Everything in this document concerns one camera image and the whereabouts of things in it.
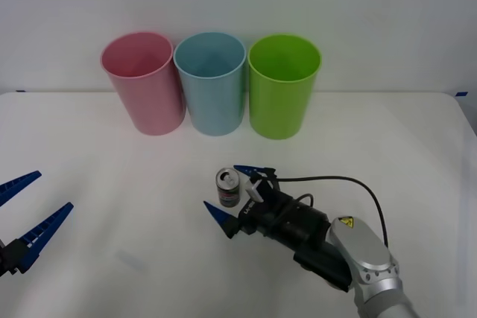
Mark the pale blue plastic waste bin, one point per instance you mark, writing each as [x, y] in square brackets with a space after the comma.
[212, 105]

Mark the pink plastic waste bin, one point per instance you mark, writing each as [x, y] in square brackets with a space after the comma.
[149, 102]

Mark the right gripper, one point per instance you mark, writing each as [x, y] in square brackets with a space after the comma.
[270, 210]

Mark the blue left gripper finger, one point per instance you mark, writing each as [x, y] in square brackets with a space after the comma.
[41, 230]
[16, 185]

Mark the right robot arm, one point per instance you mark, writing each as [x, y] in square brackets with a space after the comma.
[359, 243]

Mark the green plastic waste bin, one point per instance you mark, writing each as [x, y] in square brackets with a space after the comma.
[279, 109]

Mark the black drink can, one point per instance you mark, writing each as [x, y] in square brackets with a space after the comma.
[227, 195]

